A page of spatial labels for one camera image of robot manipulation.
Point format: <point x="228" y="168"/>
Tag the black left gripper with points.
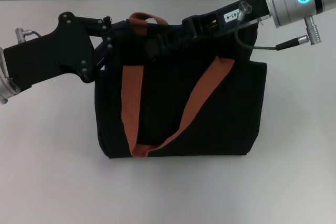
<point x="47" y="53"/>

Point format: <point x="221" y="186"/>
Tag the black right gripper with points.
<point x="207" y="20"/>

